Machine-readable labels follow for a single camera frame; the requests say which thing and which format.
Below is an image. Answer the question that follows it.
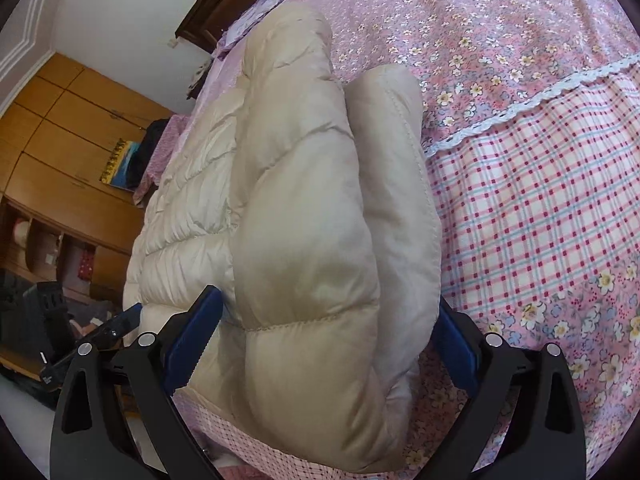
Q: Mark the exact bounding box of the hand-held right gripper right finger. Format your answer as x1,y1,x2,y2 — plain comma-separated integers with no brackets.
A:
420,297,587,480

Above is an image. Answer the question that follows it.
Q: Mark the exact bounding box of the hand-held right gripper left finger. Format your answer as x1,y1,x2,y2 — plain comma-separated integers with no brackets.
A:
49,285,236,480

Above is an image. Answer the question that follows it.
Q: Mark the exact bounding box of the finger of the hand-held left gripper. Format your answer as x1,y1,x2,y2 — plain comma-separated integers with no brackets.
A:
82,302,146,356

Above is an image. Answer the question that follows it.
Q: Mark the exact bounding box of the cream puffer jacket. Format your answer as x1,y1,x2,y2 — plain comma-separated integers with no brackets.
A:
122,1,443,476

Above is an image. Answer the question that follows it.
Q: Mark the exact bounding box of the red patterned cloth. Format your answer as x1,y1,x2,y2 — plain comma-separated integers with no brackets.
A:
77,250,96,283

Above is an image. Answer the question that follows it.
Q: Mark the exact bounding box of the wooden open shelf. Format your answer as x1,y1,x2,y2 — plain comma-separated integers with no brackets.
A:
0,195,133,376

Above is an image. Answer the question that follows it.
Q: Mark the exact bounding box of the white round object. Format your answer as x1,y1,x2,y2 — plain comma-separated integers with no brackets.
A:
12,217,33,251

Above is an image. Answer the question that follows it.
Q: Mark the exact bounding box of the yellow and blue box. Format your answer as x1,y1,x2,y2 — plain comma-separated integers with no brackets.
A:
100,137,142,191

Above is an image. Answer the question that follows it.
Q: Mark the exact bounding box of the dark clothing pile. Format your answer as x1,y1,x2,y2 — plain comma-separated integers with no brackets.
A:
127,117,173,191

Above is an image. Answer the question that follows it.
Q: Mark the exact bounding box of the yellow wooden wardrobe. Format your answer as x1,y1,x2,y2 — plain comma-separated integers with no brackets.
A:
0,52,173,261

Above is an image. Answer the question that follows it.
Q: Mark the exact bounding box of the pink cloth on chair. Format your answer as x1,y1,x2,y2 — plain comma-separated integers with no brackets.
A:
132,114,193,208

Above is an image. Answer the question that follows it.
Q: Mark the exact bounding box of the pink floral bedspread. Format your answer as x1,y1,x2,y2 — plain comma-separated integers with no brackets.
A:
132,0,640,480

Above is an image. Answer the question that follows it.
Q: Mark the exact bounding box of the dark wooden nightstand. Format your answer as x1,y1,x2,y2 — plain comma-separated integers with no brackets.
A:
187,57,213,101

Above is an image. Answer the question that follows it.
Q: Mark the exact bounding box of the dark wooden headboard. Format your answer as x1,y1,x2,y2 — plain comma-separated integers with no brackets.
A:
175,0,296,53

